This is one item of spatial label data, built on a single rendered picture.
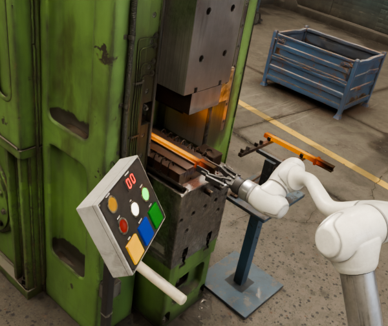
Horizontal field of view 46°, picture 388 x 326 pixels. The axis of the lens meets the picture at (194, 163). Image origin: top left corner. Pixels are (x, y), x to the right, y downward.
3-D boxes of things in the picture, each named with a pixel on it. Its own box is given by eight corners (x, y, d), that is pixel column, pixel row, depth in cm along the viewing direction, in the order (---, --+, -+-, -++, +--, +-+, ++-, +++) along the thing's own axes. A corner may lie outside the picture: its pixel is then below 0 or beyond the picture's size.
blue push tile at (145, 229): (154, 233, 165) (146, 216, 162) (147, 246, 159) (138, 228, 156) (150, 233, 166) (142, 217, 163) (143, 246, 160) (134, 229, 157)
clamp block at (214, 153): (221, 163, 226) (223, 152, 223) (210, 169, 220) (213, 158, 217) (202, 154, 232) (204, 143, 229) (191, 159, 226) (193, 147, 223)
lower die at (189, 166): (205, 172, 218) (208, 156, 213) (178, 186, 204) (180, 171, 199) (144, 136, 239) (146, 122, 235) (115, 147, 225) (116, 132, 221)
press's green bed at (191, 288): (204, 297, 272) (217, 237, 248) (160, 332, 246) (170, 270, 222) (140, 248, 299) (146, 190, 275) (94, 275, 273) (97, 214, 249)
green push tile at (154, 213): (163, 217, 173) (156, 201, 171) (157, 229, 167) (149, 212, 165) (159, 218, 174) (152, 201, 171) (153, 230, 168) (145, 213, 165)
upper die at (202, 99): (218, 104, 200) (222, 84, 195) (188, 115, 186) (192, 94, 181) (150, 72, 221) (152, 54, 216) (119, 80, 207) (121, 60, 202)
